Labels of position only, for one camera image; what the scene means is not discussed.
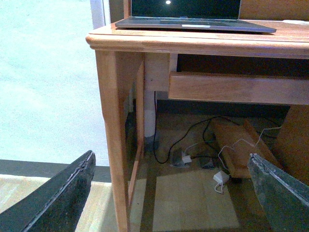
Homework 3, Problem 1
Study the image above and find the white cable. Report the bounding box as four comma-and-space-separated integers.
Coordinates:
214, 125, 283, 194

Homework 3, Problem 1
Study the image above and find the wooden keyboard tray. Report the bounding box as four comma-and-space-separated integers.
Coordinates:
168, 72, 309, 105

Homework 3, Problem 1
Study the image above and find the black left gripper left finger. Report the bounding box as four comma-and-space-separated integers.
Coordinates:
0, 150, 96, 232

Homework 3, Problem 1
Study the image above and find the white plug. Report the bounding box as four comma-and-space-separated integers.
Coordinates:
182, 155, 192, 164

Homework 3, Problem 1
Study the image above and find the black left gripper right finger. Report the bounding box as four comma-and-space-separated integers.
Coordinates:
247, 153, 309, 232

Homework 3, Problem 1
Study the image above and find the grey laptop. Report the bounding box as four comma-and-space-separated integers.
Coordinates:
115, 0, 276, 33

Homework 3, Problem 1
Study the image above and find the white power adapter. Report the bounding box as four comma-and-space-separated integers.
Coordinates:
213, 171, 229, 184

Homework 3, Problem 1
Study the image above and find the black cable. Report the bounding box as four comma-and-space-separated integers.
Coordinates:
153, 91, 242, 164

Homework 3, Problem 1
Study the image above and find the wooden desk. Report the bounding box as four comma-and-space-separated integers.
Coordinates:
86, 20, 309, 232

